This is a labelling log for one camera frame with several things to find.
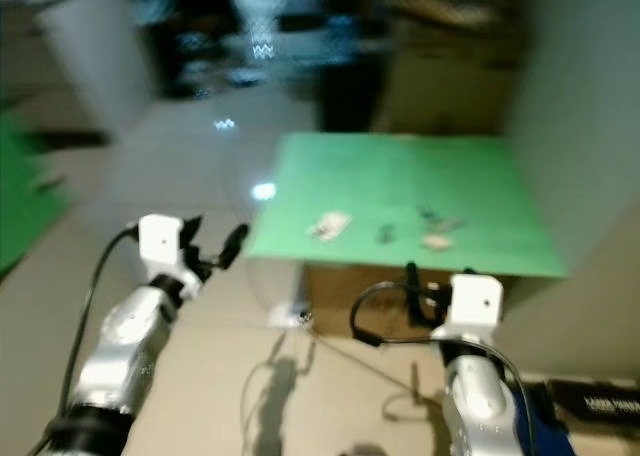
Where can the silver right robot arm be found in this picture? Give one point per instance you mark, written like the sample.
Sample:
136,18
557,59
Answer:
480,396

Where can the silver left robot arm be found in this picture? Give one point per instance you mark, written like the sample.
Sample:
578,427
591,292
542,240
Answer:
125,351

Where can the key with beige fob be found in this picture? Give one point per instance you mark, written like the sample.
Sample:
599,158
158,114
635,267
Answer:
437,241

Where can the small dark key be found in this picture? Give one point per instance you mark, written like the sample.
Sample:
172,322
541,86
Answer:
387,234

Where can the white table foot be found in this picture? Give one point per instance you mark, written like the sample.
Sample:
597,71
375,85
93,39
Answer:
288,316

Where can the key with white tag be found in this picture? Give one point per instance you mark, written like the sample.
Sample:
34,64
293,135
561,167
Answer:
330,226

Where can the green table mat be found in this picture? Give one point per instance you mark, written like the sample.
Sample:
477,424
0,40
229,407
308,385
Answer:
400,181

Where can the green cloth sheet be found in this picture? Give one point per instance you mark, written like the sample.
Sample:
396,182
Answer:
25,196

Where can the black flat box with print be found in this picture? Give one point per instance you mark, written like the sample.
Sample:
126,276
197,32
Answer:
600,401

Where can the white cabinet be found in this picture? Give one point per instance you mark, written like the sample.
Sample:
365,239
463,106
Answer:
100,56

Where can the large brown cardboard box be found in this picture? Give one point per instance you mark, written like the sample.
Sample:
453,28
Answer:
445,81

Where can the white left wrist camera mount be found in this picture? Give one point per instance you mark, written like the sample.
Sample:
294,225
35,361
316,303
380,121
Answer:
160,241

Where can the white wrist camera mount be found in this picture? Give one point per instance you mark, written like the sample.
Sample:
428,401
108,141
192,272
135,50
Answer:
160,241
475,300

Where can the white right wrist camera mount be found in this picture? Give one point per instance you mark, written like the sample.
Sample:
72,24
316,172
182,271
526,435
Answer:
475,300

